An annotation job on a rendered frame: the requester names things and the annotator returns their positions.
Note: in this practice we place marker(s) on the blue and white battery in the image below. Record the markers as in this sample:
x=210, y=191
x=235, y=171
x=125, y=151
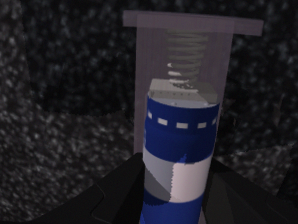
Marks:
x=179, y=138

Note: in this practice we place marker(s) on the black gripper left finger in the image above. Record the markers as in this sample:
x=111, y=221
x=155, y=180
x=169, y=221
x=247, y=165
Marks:
x=114, y=199

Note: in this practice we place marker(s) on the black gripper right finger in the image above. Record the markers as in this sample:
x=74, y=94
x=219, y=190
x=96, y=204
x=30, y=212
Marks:
x=229, y=198

